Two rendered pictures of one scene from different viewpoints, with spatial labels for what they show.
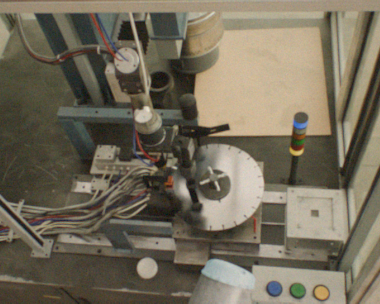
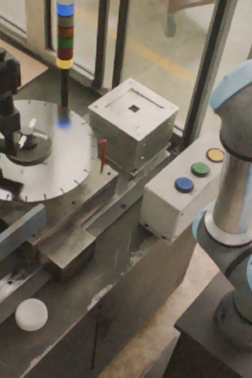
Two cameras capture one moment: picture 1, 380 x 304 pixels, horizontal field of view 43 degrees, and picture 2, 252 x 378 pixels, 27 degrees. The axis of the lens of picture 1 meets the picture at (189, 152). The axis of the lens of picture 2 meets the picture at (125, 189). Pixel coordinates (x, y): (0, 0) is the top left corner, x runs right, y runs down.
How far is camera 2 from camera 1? 0.91 m
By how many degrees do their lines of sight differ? 42
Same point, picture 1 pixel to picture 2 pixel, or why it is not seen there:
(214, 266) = (239, 72)
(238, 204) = (74, 143)
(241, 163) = (28, 110)
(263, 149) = not seen: hidden behind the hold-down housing
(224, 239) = (86, 198)
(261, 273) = (158, 184)
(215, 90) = not seen: outside the picture
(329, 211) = (141, 99)
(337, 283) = (215, 139)
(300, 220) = (131, 121)
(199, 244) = (64, 230)
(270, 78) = not seen: outside the picture
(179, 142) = (2, 57)
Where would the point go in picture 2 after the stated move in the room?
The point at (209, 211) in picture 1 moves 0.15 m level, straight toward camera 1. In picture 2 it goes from (56, 170) to (115, 196)
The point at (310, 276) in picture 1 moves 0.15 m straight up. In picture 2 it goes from (193, 152) to (206, 108)
